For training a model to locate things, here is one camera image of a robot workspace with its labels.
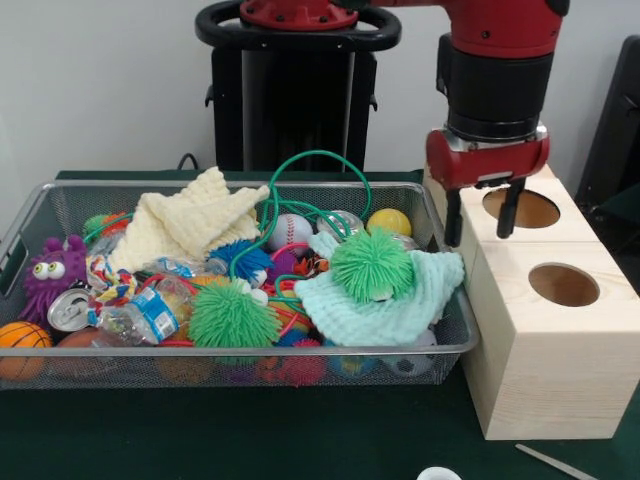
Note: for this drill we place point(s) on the white toy baseball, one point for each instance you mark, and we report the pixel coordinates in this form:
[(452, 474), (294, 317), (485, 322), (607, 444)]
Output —
[(290, 232)]

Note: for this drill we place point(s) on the cream knitted cloth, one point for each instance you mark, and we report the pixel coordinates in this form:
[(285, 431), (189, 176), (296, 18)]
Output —
[(190, 220)]

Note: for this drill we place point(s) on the green spiky rubber ball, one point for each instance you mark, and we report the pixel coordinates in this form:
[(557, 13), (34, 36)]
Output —
[(372, 265)]

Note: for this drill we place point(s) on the mint green knitted cloth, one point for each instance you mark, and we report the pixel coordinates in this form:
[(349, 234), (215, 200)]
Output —
[(380, 320)]

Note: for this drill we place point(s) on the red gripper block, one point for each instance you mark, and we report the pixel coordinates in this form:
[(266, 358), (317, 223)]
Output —
[(480, 162)]

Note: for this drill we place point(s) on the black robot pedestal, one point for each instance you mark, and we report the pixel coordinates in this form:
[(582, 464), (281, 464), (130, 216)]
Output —
[(295, 100)]

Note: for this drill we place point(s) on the wooden box with three holes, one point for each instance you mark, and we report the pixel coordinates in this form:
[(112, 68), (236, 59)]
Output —
[(550, 375)]

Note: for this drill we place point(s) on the orange toy basketball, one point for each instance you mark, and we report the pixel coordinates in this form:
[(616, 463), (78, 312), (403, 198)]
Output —
[(25, 335)]

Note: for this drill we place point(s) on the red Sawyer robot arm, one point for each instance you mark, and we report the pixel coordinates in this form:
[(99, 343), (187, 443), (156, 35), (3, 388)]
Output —
[(500, 35)]

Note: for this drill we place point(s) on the crushed bottle with blue label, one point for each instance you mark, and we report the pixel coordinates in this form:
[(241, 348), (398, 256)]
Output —
[(135, 315)]

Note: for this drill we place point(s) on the yellow ball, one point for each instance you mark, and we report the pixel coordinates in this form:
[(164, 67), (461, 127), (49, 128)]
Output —
[(389, 222)]

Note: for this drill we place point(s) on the soda can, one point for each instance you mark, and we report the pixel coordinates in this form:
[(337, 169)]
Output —
[(67, 310)]

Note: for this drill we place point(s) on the purple spiky monster toy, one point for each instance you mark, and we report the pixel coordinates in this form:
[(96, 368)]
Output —
[(50, 272)]

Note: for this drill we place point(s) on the green spiky ball with eyes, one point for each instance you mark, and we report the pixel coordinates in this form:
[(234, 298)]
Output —
[(230, 315)]

